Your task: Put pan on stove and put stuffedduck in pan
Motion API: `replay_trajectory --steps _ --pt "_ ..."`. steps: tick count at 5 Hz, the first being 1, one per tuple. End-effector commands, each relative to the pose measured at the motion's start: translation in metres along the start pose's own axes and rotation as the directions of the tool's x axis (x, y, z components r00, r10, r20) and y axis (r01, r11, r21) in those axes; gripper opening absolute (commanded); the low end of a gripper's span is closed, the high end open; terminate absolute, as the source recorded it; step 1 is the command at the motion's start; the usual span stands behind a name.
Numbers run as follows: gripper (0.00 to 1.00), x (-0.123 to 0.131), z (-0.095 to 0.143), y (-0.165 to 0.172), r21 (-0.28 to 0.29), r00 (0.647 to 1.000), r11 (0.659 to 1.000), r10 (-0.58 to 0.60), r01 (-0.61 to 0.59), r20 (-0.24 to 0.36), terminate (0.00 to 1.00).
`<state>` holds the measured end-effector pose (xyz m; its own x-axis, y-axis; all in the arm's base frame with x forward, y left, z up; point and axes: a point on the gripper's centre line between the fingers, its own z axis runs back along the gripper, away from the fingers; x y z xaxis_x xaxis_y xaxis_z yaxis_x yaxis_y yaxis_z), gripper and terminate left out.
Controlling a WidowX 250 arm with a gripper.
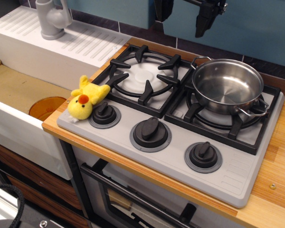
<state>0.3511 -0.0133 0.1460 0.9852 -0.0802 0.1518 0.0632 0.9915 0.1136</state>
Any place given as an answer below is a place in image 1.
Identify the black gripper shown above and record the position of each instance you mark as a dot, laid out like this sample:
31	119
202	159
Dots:
208	11

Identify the stainless steel pan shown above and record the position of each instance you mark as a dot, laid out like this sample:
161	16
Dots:
227	86

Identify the yellow stuffed duck toy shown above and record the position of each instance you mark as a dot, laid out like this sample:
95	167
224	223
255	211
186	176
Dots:
85	98

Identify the black middle stove knob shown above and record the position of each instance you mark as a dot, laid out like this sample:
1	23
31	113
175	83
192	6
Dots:
150	135

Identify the black stove knob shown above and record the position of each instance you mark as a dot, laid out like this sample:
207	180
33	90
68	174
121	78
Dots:
203	157
105	116
150	135

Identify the black left stove knob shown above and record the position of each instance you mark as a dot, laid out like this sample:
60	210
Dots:
105	116

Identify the black right stove knob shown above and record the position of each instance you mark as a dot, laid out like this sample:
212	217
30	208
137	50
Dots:
203	157

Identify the grey toy stove top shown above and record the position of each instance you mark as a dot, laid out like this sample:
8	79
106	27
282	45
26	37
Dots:
231	183

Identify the black left burner grate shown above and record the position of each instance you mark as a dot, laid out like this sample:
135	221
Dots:
145	80

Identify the black burner grate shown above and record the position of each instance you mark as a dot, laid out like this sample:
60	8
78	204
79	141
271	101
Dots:
145	80
243	131

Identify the grey toy faucet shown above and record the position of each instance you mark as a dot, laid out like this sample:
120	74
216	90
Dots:
53	20

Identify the black right burner grate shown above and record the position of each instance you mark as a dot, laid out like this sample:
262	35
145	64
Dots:
243	131

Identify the white toy sink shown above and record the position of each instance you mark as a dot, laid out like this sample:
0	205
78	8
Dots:
32	68

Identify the orange plastic plate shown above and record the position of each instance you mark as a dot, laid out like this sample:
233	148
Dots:
43	108

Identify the wooden drawer fronts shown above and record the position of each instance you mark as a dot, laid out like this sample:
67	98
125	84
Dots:
43	189

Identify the oven door with black handle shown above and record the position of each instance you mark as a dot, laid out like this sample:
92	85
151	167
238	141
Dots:
128	201

